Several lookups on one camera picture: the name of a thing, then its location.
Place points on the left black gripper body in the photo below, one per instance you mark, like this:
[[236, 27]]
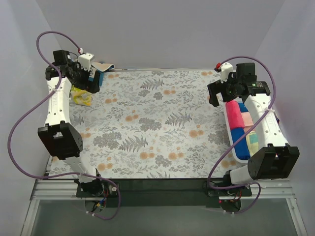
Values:
[[94, 82]]

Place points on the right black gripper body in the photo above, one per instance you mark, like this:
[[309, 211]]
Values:
[[216, 91]]

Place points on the blue beige Doraemon towel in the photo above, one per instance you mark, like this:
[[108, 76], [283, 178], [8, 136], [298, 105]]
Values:
[[101, 67]]

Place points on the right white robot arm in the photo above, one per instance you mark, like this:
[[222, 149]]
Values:
[[275, 157]]

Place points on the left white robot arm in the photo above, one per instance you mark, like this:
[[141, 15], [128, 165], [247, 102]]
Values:
[[58, 135]]

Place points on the white plastic basket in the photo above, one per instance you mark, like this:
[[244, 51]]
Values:
[[248, 124]]

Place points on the yellow lemon print towel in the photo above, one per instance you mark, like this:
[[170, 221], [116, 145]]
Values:
[[81, 97]]

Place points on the pink rolled towel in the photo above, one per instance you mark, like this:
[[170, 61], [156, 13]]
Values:
[[234, 116]]

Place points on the pastel checkered rolled towel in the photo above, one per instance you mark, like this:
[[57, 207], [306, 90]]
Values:
[[252, 143]]

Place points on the blue rolled towel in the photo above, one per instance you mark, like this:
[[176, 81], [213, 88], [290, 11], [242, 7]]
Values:
[[241, 148]]

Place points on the floral table mat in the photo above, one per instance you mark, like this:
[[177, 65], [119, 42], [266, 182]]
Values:
[[154, 124]]

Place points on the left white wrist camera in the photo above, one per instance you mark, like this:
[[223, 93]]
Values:
[[85, 61]]

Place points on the aluminium frame rail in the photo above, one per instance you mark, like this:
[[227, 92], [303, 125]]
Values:
[[63, 189]]

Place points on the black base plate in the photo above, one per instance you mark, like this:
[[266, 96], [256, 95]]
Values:
[[179, 199]]

